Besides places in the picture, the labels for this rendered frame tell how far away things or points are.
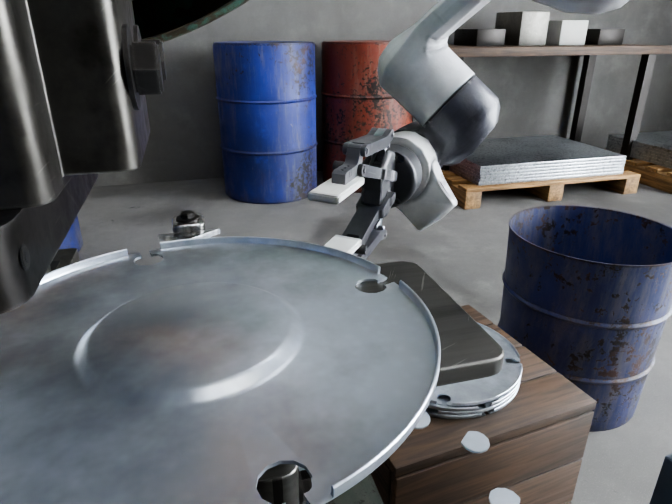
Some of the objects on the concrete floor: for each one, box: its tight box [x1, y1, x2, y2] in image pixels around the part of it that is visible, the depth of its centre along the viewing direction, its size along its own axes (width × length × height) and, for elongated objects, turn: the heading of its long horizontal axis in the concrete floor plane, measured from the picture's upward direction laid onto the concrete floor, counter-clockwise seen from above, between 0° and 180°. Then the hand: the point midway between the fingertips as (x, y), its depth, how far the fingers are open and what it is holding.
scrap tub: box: [498, 205, 672, 432], centre depth 140 cm, size 42×42×48 cm
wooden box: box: [371, 305, 597, 504], centre depth 106 cm, size 40×38×35 cm
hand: (334, 222), depth 50 cm, fingers open, 6 cm apart
